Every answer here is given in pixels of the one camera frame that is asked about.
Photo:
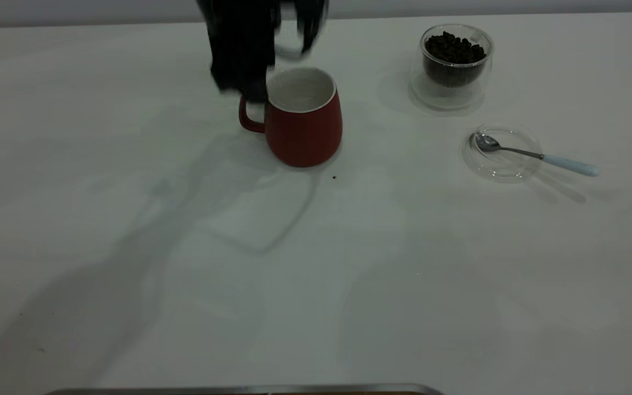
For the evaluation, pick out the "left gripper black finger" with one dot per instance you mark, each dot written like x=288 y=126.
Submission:
x=242 y=63
x=312 y=30

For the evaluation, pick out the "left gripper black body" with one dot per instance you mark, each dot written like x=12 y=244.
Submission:
x=239 y=13

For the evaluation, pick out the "red ceramic mug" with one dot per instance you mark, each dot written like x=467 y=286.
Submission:
x=305 y=137

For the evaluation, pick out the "coffee beans pile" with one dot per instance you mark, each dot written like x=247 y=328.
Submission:
x=453 y=55

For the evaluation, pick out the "clear glass saucer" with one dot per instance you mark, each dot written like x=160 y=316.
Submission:
x=505 y=167

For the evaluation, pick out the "double-wall glass cup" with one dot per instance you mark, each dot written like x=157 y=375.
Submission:
x=447 y=97

